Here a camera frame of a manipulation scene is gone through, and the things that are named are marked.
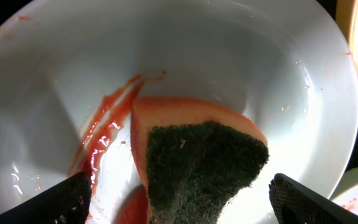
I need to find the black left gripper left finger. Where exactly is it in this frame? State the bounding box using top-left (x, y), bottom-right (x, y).
top-left (0, 172), bottom-right (92, 224)

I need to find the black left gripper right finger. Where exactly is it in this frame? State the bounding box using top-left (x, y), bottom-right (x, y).
top-left (269, 173), bottom-right (358, 224)

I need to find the orange green sponge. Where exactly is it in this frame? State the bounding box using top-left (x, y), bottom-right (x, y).
top-left (115, 96), bottom-right (269, 223)

